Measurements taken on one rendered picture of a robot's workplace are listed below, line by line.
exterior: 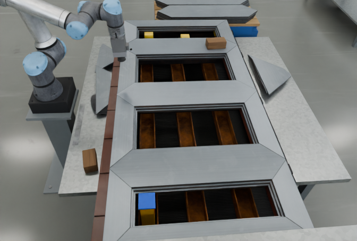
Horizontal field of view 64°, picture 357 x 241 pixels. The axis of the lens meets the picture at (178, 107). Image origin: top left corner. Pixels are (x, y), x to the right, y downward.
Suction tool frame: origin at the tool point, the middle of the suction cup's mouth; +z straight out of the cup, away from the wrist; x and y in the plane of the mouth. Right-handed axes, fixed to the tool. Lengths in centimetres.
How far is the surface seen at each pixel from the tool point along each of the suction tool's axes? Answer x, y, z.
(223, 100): -51, -21, 13
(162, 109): -19.3, -23.3, 14.3
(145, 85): -10.9, -6.7, 13.0
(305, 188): -86, -62, 36
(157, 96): -17.0, -16.3, 12.6
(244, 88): -64, -12, 14
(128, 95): -2.1, -14.6, 12.2
